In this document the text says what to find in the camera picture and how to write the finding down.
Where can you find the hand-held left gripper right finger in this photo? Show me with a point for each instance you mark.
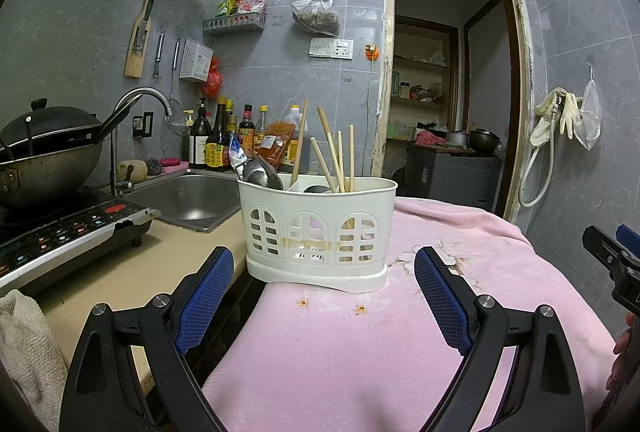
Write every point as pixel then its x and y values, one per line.
pixel 442 297

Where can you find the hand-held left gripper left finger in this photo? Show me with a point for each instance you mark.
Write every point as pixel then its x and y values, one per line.
pixel 205 297

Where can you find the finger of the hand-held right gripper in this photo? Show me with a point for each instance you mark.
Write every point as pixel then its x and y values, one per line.
pixel 631 239
pixel 602 246

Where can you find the white plastic utensil holder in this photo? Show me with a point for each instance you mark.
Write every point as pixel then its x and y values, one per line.
pixel 287 199

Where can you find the metal spoon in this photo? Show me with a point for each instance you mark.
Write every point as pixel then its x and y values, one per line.
pixel 269 177
pixel 250 168

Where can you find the light wooden chopstick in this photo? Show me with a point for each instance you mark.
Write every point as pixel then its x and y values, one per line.
pixel 322 165
pixel 330 147
pixel 351 152
pixel 341 147

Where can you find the person's right hand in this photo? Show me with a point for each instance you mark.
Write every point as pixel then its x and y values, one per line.
pixel 627 362

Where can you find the steel sink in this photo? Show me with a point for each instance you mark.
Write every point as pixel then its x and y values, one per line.
pixel 185 202

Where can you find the pink blanket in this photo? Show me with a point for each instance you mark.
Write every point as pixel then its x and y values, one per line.
pixel 350 362

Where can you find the grey cabinet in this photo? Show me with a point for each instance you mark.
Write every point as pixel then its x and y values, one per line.
pixel 450 177

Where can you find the white mesh bag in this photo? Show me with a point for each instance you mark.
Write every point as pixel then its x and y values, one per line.
pixel 590 122

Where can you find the white rubber glove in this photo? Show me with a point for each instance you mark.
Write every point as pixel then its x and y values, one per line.
pixel 570 117
pixel 545 122

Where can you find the pink sponge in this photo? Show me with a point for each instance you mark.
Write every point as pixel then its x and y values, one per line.
pixel 171 164

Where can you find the dark scrubber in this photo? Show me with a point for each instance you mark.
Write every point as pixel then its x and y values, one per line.
pixel 155 166

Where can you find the beige loofah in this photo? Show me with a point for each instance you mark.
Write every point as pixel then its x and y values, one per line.
pixel 134 170

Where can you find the blue white sachet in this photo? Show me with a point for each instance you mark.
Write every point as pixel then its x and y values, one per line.
pixel 237 152

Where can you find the tall soy sauce bottle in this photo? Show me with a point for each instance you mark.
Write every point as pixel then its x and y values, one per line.
pixel 218 147

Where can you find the induction cooker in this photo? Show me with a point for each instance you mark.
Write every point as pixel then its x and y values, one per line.
pixel 65 232

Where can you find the dark pump bottle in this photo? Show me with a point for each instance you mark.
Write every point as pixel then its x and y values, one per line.
pixel 200 142

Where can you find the dark metal pot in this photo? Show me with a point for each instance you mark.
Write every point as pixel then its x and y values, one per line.
pixel 484 142

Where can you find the steel pot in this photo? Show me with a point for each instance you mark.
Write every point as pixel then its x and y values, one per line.
pixel 457 139

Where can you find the pink cloth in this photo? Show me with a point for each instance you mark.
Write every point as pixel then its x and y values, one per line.
pixel 430 137

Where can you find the yellow pump bottle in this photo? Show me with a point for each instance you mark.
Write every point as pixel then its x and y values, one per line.
pixel 186 137

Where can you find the cooking oil jug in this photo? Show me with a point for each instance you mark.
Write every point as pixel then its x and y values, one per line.
pixel 295 157

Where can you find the orange sauce packet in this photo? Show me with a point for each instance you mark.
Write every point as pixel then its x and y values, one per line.
pixel 275 145

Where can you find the red cap dark bottle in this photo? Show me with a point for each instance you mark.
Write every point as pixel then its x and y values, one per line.
pixel 246 127

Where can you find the yellow cap clear bottle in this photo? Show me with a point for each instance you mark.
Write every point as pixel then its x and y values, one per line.
pixel 261 127

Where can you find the metal mesh strainer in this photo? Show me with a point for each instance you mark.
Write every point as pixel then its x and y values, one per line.
pixel 177 117

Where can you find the beige towel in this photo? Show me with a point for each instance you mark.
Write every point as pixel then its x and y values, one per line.
pixel 25 352

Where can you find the black wok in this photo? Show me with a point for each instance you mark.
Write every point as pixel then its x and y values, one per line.
pixel 50 172

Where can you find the steel faucet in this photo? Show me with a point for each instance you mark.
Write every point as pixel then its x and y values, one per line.
pixel 145 93

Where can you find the red plastic bag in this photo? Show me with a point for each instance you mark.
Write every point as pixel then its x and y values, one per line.
pixel 212 80

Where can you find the black wok lid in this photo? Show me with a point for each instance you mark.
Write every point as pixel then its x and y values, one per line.
pixel 50 122

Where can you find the wooden shelf unit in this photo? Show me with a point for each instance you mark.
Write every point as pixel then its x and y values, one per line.
pixel 425 62

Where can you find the metal peeler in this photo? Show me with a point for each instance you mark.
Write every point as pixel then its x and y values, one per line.
pixel 159 55

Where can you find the wooden knife holder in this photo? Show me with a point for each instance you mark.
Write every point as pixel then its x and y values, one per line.
pixel 139 47

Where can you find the yellow green snack packet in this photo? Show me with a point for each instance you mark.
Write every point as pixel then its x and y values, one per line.
pixel 227 3

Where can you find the red snack packet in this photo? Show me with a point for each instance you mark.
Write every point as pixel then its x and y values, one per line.
pixel 252 5

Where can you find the clear plastic bag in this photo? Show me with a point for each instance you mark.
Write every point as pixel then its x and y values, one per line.
pixel 316 15

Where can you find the black wall socket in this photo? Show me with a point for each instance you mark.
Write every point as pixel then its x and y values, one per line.
pixel 142 125

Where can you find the wooden door frame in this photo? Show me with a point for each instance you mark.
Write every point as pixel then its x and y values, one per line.
pixel 382 87

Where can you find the white perforated wall box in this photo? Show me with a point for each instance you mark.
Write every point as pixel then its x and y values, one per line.
pixel 196 60

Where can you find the orange wall hook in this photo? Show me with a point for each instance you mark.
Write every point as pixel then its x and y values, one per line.
pixel 371 53

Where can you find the white wall socket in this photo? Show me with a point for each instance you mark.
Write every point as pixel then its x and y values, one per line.
pixel 342 49

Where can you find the grey wall rack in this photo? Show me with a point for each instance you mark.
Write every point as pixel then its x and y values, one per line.
pixel 234 25

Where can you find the white wall switch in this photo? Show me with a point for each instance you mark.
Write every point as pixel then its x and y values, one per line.
pixel 320 47

